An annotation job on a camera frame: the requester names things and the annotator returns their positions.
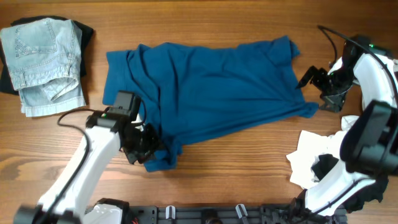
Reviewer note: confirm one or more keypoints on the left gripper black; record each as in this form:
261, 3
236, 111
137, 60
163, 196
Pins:
154, 143

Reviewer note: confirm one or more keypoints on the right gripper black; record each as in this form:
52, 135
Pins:
335, 101

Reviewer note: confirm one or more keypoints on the white t-shirt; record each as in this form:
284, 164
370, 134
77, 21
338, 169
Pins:
314, 155

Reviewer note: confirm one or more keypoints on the blue polo shirt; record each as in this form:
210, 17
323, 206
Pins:
193, 94

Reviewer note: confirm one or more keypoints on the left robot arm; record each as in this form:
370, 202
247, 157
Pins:
117, 128

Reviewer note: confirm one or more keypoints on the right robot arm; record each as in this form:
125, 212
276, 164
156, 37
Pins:
369, 148

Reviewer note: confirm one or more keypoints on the black garment at right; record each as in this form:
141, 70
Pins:
367, 186

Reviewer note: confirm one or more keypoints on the folded light blue jeans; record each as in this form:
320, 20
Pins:
44, 61

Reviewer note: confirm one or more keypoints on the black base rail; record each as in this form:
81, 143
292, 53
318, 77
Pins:
265, 214

